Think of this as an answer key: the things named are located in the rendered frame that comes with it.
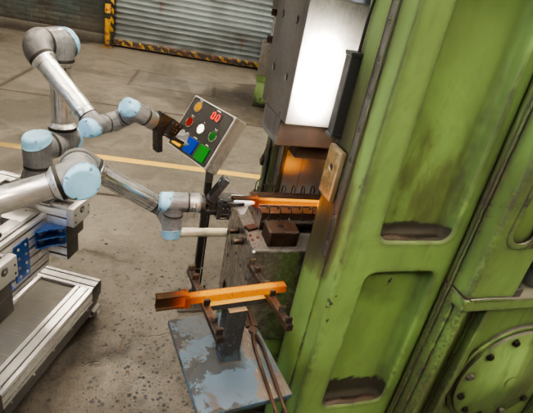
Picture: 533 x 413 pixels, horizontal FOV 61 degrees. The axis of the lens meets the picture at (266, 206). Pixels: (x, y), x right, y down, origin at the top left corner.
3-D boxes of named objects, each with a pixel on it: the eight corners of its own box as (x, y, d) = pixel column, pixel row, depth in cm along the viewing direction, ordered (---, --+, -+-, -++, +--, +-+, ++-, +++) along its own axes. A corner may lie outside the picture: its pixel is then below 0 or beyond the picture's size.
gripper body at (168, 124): (185, 126, 191) (165, 114, 181) (175, 143, 192) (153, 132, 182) (176, 120, 196) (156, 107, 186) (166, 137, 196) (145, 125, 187)
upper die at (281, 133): (275, 144, 159) (280, 119, 154) (261, 125, 175) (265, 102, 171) (378, 152, 172) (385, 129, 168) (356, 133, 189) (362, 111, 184)
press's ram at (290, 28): (293, 133, 143) (321, -3, 125) (261, 98, 175) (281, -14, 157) (404, 142, 157) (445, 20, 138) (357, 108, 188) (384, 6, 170)
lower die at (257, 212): (258, 229, 175) (262, 211, 171) (247, 205, 192) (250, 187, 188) (353, 230, 188) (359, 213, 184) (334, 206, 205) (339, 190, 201)
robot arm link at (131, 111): (116, 100, 176) (131, 92, 172) (138, 112, 184) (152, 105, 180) (115, 117, 173) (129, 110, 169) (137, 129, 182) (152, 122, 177)
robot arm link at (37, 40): (13, 20, 161) (98, 128, 163) (38, 20, 171) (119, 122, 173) (2, 43, 168) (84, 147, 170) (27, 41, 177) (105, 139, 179)
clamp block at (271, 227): (266, 247, 165) (270, 232, 162) (261, 234, 172) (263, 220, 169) (297, 247, 169) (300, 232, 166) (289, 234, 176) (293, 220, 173)
